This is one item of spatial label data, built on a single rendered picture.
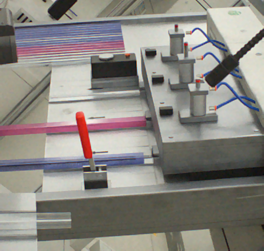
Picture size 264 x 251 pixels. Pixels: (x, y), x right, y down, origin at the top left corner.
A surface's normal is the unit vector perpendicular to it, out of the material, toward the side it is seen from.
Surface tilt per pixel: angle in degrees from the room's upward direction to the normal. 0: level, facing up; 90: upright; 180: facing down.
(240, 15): 48
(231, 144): 90
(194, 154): 90
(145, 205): 90
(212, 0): 90
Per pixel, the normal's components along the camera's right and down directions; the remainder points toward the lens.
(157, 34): -0.04, -0.90
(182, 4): 0.07, 0.44
